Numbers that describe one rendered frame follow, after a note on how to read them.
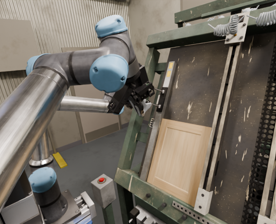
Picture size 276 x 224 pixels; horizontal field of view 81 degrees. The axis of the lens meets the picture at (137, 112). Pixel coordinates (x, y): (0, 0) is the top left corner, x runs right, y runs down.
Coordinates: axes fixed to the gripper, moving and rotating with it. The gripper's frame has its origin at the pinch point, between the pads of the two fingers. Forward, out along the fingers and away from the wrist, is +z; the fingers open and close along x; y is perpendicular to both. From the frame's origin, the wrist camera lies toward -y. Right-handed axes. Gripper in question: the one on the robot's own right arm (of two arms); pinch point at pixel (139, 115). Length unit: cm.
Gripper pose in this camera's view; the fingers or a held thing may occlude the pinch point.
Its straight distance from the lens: 64.0
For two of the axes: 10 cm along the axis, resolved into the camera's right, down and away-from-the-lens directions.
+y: 7.8, -5.9, 2.0
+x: -5.6, -5.3, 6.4
